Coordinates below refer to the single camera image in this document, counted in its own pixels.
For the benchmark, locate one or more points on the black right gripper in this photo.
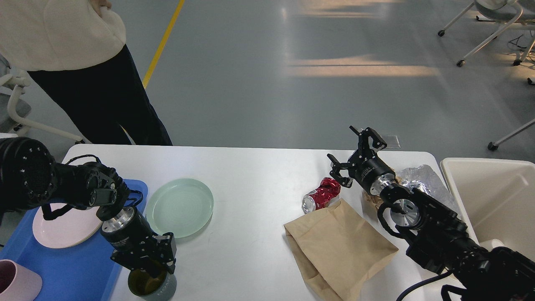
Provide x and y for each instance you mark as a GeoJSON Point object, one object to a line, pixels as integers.
{"type": "Point", "coordinates": [364, 166]}

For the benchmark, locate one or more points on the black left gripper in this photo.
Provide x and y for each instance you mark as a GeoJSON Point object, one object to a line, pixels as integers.
{"type": "Point", "coordinates": [137, 247]}

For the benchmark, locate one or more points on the teal mug yellow inside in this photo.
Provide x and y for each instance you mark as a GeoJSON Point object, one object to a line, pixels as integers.
{"type": "Point", "coordinates": [161, 288]}

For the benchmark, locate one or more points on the light green plate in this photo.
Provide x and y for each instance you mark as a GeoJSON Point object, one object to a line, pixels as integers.
{"type": "Point", "coordinates": [181, 206]}

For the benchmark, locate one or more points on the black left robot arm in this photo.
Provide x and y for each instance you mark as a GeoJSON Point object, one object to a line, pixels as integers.
{"type": "Point", "coordinates": [32, 178]}

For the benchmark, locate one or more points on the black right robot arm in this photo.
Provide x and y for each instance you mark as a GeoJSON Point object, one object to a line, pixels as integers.
{"type": "Point", "coordinates": [437, 239]}

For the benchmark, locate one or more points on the crushed red soda can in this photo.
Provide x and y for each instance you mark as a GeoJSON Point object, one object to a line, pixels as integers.
{"type": "Point", "coordinates": [320, 197]}

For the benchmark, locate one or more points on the crumpled aluminium foil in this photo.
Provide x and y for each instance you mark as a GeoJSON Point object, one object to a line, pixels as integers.
{"type": "Point", "coordinates": [425, 179]}

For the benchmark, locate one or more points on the blue plastic tray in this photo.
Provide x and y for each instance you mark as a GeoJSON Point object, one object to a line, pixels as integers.
{"type": "Point", "coordinates": [83, 272]}

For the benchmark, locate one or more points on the brown paper bag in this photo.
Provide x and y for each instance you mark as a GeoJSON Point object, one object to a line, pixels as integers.
{"type": "Point", "coordinates": [337, 251]}

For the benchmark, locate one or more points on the pink plate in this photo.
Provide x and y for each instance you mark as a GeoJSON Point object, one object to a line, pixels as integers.
{"type": "Point", "coordinates": [67, 230]}

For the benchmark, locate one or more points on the chair leg with caster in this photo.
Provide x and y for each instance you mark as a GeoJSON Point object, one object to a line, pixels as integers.
{"type": "Point", "coordinates": [493, 146]}

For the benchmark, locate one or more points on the white plastic bin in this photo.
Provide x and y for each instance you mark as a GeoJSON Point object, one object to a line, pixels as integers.
{"type": "Point", "coordinates": [497, 196]}

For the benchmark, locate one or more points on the pink cup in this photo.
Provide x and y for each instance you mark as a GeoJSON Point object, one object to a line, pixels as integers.
{"type": "Point", "coordinates": [18, 283]}

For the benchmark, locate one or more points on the person in cream sweater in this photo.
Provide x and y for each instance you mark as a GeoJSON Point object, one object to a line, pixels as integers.
{"type": "Point", "coordinates": [76, 51]}

